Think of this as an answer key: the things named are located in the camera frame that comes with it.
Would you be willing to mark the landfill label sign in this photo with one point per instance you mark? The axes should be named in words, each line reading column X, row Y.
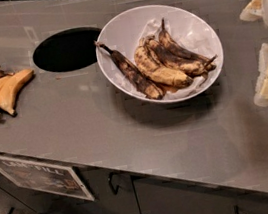
column 46, row 177

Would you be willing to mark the white ceramic bowl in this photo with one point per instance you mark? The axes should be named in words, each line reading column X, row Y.
column 133, row 17

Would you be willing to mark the dark spotted banana left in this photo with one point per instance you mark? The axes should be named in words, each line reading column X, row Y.
column 131, row 72

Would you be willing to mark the white paper towel liner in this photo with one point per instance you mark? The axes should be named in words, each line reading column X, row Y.
column 191, row 33

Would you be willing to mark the brown spotted banana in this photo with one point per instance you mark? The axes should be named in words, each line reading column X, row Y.
column 191, row 66

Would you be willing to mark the yellow spotted banana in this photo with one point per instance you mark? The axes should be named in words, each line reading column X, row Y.
column 156, row 71

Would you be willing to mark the black cabinet door handle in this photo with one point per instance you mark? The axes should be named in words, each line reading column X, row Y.
column 112, row 186

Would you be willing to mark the dark brown banana right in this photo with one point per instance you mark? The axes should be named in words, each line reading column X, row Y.
column 168, row 42

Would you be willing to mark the yellow banana on counter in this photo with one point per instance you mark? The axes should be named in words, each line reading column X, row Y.
column 11, row 88

